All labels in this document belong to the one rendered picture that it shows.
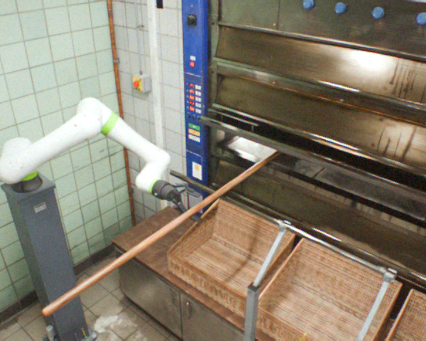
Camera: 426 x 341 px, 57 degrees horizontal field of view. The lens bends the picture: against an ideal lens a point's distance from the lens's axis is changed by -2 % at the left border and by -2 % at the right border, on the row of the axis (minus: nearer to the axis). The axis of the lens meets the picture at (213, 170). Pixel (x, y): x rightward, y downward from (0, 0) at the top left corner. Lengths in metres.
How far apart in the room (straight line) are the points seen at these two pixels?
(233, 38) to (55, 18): 1.07
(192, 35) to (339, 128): 0.93
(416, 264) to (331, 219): 0.45
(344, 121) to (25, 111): 1.80
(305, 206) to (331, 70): 0.75
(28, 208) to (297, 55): 1.48
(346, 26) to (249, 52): 0.51
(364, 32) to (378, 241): 0.98
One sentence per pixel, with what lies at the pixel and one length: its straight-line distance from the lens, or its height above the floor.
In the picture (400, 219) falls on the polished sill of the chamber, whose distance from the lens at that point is 2.02.
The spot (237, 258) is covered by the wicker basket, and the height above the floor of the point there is 0.59.
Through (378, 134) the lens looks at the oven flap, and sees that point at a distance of 1.89.
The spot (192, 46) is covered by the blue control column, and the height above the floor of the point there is 1.76.
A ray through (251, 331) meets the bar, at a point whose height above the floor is 0.68.
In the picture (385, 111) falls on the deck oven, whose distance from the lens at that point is 1.85.
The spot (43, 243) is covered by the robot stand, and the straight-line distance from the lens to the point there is 2.31.
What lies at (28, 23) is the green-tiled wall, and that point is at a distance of 2.56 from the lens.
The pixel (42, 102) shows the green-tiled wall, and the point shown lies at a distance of 2.67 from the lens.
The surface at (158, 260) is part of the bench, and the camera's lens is 2.52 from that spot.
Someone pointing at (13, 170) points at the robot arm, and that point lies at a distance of 1.93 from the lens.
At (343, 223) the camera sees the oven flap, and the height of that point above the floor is 1.02.
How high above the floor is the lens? 2.29
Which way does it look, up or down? 30 degrees down
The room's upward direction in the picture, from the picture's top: straight up
